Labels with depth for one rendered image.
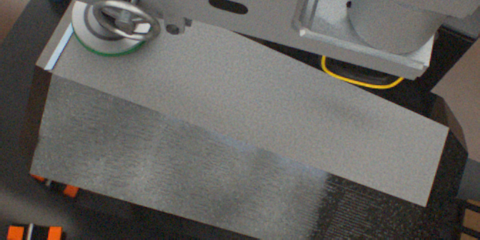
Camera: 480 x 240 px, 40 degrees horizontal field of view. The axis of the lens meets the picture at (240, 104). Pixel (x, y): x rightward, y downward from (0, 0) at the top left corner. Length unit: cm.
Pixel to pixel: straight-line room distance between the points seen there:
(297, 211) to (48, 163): 71
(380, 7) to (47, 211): 161
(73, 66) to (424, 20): 95
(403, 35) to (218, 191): 73
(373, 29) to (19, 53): 173
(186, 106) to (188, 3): 43
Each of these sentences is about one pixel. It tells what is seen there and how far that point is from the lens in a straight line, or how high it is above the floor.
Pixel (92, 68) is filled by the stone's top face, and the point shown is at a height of 80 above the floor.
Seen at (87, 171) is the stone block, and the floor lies 62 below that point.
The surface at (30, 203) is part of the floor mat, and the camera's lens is 256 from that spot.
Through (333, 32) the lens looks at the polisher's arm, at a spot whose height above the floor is 122.
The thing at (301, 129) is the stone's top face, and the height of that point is 80.
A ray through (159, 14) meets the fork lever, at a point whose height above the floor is 106.
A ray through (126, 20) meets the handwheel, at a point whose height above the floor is 120.
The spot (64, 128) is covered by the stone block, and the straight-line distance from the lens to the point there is 188.
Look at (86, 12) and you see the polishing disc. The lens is 183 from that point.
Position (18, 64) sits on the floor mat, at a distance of 275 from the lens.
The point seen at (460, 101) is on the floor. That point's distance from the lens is 285.
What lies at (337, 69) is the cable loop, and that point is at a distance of 173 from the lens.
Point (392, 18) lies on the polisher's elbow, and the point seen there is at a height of 136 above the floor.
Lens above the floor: 245
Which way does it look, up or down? 69 degrees down
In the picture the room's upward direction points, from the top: 12 degrees clockwise
